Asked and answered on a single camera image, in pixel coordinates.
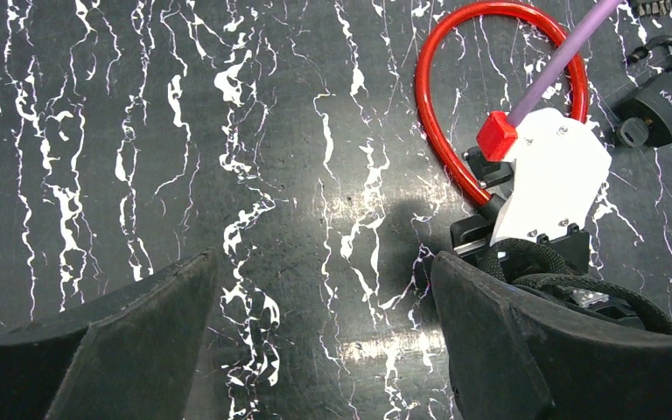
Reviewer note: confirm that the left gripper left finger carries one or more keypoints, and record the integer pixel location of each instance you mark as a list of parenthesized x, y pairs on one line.
[(130, 354)]

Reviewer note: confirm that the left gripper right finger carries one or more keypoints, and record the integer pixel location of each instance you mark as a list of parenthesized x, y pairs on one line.
[(514, 355)]

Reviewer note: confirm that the black padlock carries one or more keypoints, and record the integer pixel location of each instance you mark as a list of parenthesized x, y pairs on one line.
[(651, 101)]

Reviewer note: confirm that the black comb strip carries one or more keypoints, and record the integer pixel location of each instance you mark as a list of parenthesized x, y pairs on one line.
[(651, 7)]

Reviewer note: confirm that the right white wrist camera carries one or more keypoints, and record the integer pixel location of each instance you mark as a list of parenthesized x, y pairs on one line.
[(557, 166)]

